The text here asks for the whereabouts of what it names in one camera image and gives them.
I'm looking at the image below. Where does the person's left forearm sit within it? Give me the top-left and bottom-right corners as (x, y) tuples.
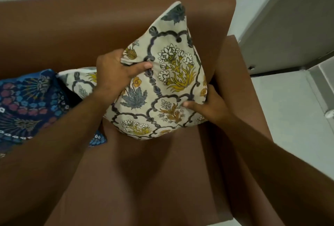
(0, 87), (122, 226)

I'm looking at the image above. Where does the person's left hand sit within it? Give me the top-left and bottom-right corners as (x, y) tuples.
(96, 48), (153, 99)

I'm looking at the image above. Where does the person's right forearm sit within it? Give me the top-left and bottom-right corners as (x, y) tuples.
(215, 115), (334, 226)

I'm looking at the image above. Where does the person's right hand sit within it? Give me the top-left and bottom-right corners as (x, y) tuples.
(182, 84), (228, 126)

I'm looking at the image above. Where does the blue floral cushion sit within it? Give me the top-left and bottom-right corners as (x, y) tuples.
(0, 69), (108, 156)

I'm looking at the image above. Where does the grey door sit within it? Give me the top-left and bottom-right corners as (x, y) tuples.
(239, 0), (334, 75)

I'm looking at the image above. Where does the cream floral cushion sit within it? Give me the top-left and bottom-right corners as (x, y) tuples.
(104, 1), (209, 140)
(57, 67), (97, 100)

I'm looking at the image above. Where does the brown leather sofa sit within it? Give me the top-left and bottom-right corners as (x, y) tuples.
(0, 0), (285, 226)

